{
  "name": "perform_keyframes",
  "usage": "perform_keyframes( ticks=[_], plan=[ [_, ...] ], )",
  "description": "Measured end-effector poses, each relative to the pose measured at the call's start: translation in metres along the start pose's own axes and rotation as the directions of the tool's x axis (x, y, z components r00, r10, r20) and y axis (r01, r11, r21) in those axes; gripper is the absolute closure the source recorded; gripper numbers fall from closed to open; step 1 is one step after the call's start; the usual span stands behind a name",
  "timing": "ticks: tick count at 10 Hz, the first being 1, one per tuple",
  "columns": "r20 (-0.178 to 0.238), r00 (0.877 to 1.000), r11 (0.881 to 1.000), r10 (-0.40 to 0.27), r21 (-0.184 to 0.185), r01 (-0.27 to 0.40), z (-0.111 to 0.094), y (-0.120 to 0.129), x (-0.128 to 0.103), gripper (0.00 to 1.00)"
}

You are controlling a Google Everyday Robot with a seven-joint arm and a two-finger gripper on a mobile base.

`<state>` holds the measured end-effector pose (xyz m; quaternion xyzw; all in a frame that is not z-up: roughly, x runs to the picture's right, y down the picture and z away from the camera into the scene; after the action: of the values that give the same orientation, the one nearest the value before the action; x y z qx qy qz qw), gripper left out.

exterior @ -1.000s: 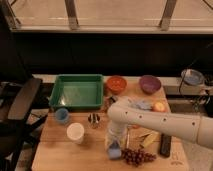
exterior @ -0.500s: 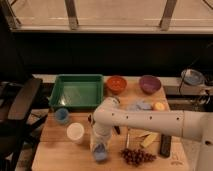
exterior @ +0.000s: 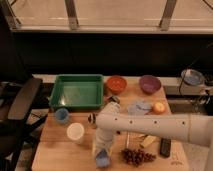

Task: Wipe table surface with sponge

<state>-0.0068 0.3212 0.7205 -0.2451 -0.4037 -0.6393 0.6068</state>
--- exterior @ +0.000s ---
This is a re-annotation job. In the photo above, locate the yellow banana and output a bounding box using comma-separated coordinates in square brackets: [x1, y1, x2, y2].
[140, 134, 156, 148]

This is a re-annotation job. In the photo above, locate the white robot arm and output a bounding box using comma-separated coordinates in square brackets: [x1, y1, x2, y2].
[93, 102, 213, 171]

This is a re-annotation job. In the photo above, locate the white plastic cup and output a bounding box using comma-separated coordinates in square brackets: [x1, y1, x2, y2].
[66, 123, 85, 144]

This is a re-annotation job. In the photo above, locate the bunch of red grapes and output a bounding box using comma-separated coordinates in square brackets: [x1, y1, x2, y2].
[121, 148, 156, 166]

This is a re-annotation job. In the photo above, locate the grey blue plate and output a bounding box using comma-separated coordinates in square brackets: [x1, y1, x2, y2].
[181, 69, 205, 86]

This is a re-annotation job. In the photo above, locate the purple bowl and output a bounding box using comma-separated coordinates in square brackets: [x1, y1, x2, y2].
[139, 75, 161, 94]

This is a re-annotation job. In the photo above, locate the small blue cup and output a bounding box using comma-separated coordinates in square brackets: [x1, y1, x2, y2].
[54, 108, 69, 124]

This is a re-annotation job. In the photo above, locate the green plastic tray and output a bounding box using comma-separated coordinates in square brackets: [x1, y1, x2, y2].
[49, 74, 104, 110]

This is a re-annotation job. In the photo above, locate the black phone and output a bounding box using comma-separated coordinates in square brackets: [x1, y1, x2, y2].
[160, 138, 171, 158]

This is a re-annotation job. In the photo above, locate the blue grey cloth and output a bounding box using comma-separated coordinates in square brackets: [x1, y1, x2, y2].
[127, 100, 152, 115]

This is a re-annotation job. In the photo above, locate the orange bowl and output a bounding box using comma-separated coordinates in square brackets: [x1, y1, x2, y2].
[106, 75, 127, 94]

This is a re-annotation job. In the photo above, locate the red yellow apple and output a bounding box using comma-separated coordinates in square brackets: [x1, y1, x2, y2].
[152, 102, 166, 114]

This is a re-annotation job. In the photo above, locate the blue sponge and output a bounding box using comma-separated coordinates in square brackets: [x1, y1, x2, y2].
[95, 149, 110, 168]

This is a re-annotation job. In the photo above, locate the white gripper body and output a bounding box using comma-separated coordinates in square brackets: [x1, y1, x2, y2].
[92, 128, 115, 157]

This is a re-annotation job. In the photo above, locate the black office chair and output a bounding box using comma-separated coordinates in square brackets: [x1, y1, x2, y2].
[0, 8, 46, 171]

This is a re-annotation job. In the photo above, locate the silver fork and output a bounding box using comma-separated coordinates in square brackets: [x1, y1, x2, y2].
[125, 132, 130, 149]

